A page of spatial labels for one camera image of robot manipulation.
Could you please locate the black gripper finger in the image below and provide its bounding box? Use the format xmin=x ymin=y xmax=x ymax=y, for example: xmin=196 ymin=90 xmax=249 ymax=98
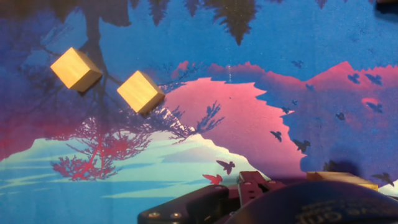
xmin=138 ymin=170 xmax=285 ymax=224

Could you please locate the small wooden cube block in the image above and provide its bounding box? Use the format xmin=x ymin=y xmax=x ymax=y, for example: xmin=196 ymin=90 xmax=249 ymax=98
xmin=116 ymin=70 xmax=166 ymax=114
xmin=306 ymin=170 xmax=379 ymax=191
xmin=49 ymin=46 xmax=104 ymax=94

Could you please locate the blue landscape printed mat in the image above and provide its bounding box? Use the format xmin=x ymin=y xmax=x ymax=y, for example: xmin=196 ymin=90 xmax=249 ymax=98
xmin=0 ymin=0 xmax=398 ymax=224

